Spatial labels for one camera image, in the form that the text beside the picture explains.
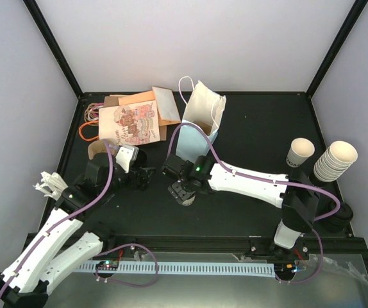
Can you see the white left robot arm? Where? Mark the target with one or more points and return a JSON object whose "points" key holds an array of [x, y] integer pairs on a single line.
{"points": [[44, 264]]}

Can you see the brown pulp cup carrier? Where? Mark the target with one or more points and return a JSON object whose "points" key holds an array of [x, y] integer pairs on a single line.
{"points": [[99, 146]]}

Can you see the rubber bands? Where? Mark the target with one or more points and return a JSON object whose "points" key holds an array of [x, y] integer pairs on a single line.
{"points": [[91, 118]]}

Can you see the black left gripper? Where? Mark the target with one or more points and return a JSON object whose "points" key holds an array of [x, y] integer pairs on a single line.
{"points": [[134, 185]]}

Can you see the stack of white paper cups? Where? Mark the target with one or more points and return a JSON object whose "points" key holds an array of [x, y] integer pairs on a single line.
{"points": [[339, 156]]}

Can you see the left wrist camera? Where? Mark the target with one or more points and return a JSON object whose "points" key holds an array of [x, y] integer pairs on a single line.
{"points": [[126, 156]]}

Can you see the white plastic cutlery pile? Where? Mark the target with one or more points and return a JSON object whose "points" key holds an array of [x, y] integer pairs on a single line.
{"points": [[51, 185]]}

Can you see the brown cardboard sleeve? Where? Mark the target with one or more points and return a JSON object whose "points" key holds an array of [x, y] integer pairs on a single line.
{"points": [[112, 100]]}

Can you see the single white paper cup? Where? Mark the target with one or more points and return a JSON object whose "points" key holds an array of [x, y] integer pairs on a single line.
{"points": [[300, 150], [188, 201]]}

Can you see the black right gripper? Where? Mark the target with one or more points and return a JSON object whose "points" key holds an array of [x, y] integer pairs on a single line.
{"points": [[179, 194]]}

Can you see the illustrated greeting card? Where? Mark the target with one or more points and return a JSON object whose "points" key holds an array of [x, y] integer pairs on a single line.
{"points": [[133, 124]]}

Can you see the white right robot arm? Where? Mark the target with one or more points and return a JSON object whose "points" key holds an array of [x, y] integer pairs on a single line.
{"points": [[293, 194]]}

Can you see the light blue cable duct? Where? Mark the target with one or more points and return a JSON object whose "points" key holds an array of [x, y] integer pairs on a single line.
{"points": [[180, 268]]}

